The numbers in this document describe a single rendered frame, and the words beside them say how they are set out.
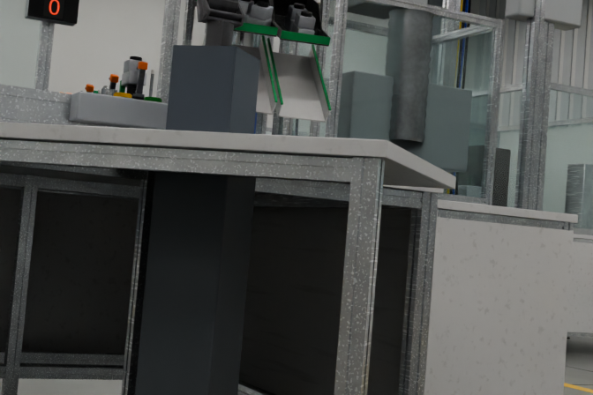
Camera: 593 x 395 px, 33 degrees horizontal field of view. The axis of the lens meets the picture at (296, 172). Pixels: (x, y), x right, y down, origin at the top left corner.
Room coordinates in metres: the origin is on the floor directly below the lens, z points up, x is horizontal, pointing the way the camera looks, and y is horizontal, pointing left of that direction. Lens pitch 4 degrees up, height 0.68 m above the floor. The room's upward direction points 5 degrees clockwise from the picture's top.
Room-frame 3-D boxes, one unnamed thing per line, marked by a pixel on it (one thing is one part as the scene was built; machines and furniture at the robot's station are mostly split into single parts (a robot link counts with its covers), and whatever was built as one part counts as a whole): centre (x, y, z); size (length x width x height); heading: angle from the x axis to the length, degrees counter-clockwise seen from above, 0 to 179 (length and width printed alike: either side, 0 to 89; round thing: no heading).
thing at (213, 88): (2.04, 0.18, 0.96); 0.14 x 0.14 x 0.20; 71
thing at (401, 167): (2.09, 0.17, 0.84); 0.90 x 0.70 x 0.03; 71
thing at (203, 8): (2.05, 0.19, 1.15); 0.09 x 0.07 x 0.06; 117
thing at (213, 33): (2.05, 0.18, 1.09); 0.07 x 0.07 x 0.06; 71
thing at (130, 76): (2.40, 0.42, 1.06); 0.08 x 0.04 x 0.07; 26
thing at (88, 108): (2.16, 0.39, 0.93); 0.21 x 0.07 x 0.06; 116
